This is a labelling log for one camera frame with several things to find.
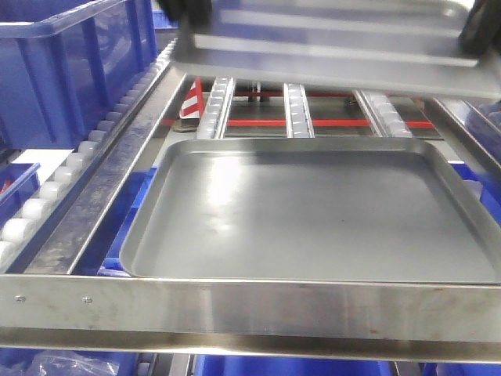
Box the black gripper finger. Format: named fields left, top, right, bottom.
left=158, top=0, right=212, bottom=20
left=459, top=0, right=500, bottom=56

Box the small silver ribbed tray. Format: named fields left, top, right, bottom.
left=171, top=1, right=500, bottom=99

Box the large grey metal tray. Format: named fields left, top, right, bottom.
left=120, top=136, right=500, bottom=283

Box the red white striped sign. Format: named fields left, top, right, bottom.
left=179, top=78, right=204, bottom=119

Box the white roller track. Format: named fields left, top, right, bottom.
left=196, top=78, right=236, bottom=139
left=353, top=90, right=413, bottom=138
left=283, top=83, right=315, bottom=139
left=1, top=38, right=177, bottom=273

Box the large blue bin upper left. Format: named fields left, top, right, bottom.
left=1, top=1, right=157, bottom=149

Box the centre white roller track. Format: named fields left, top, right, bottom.
left=283, top=83, right=315, bottom=139

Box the small blue bin left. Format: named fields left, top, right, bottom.
left=1, top=163, right=40, bottom=226

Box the far left white roller track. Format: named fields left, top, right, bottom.
left=1, top=38, right=177, bottom=273

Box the blue bin below rack centre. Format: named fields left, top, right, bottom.
left=193, top=355, right=392, bottom=375

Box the blue bin lower left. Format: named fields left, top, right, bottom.
left=1, top=348, right=138, bottom=375

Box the steel divider rail right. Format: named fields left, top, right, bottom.
left=422, top=98, right=500, bottom=182

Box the steel divider rail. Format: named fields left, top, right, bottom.
left=22, top=63, right=187, bottom=274
left=422, top=98, right=500, bottom=182

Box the steel divider rail left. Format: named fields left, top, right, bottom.
left=22, top=63, right=187, bottom=274

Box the steel rack front rail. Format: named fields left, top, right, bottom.
left=1, top=274, right=500, bottom=363

